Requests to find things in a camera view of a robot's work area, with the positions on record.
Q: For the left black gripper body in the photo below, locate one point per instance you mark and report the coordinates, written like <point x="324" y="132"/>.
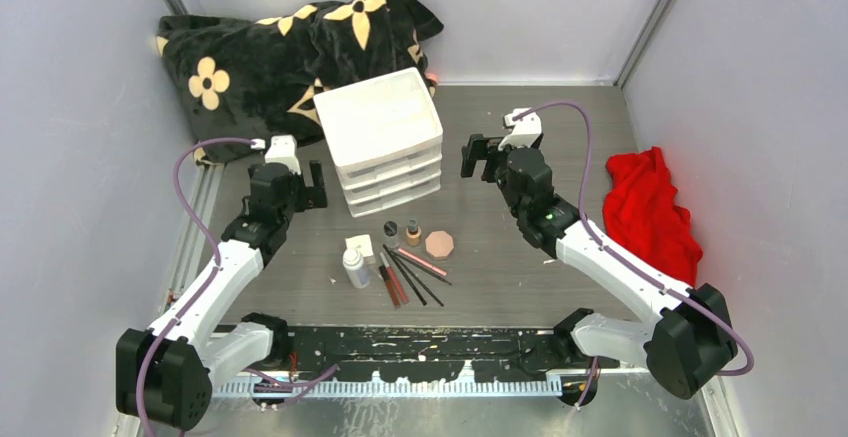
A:
<point x="298" y="201"/>

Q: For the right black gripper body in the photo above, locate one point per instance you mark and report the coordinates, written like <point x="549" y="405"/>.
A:
<point x="501" y="180"/>

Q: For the small cream box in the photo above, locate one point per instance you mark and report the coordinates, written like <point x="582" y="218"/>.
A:
<point x="363" y="244"/>

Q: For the white spray bottle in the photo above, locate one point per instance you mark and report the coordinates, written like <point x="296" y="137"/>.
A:
<point x="356" y="268"/>

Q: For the black cap clear bottle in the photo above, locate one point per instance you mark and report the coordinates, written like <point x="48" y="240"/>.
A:
<point x="392" y="235"/>

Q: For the beige foundation bottle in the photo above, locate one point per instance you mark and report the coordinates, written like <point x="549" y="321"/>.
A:
<point x="413" y="233"/>

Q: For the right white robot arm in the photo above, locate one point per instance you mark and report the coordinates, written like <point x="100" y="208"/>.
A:
<point x="682" y="335"/>

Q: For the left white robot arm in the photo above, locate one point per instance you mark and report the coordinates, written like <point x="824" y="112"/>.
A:
<point x="168" y="372"/>

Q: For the pink makeup pencil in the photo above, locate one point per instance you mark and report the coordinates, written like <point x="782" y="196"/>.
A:
<point x="421" y="262"/>

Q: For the white plastic drawer organizer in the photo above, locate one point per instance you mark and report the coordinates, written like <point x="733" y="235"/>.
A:
<point x="385" y="139"/>

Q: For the dark red lip gloss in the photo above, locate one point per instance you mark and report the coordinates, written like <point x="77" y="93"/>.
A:
<point x="389" y="285"/>

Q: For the red cloth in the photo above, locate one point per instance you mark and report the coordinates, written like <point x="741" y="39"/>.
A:
<point x="641" y="214"/>

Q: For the red lip gloss tube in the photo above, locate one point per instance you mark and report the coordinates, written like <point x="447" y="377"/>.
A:
<point x="392" y="278"/>

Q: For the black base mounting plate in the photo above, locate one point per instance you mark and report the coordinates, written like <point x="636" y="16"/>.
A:
<point x="425" y="354"/>

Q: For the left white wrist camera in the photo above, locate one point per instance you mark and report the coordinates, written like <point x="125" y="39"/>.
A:
<point x="282" y="149"/>

